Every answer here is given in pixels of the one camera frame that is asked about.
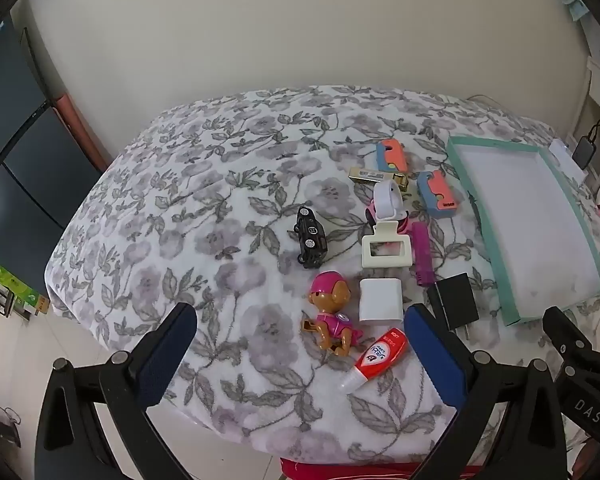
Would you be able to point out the white shelf unit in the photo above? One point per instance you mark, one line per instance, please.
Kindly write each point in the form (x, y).
(597, 85)

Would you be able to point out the floral grey white blanket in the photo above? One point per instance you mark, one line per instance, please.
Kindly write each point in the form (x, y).
(205, 210)

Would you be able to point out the red white tube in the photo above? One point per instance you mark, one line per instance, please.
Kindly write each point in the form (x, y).
(380, 355)

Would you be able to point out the teal white cardboard box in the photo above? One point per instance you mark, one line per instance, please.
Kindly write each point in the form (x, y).
(520, 220)

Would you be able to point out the pink brown pup toy figure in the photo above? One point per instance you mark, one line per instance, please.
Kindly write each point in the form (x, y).
(330, 320)

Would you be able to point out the white power strip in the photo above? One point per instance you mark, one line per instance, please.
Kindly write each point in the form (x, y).
(562, 155)

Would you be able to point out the red cloth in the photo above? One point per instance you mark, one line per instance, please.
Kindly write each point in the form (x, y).
(330, 472)

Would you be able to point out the grey charger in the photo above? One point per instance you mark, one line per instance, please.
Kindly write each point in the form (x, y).
(584, 152)

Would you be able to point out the cream hair claw clip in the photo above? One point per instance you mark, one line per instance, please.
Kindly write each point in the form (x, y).
(406, 255)

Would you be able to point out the white pink tape rings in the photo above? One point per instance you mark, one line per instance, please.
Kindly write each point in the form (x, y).
(397, 200)

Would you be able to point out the dark wardrobe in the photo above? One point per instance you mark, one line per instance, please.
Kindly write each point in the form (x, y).
(20, 160)

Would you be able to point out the gold metal lighter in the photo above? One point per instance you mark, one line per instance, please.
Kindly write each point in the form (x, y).
(365, 175)

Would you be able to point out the green printed carton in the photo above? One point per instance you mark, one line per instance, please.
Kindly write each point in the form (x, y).
(10, 285)

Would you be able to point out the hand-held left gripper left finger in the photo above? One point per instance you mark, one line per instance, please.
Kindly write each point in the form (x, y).
(162, 360)

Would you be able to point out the black power adapter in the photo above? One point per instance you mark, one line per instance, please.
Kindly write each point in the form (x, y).
(457, 300)

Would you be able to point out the black toy car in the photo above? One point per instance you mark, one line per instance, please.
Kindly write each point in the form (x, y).
(310, 235)

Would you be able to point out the orange blue lettered toy knife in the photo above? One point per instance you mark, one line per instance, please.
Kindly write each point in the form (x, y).
(442, 195)

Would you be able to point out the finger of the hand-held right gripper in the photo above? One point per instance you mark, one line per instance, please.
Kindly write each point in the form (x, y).
(575, 360)

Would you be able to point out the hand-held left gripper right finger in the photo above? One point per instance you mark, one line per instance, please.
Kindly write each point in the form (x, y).
(435, 355)

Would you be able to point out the magenta pink comb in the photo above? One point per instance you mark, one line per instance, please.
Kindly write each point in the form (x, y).
(422, 255)

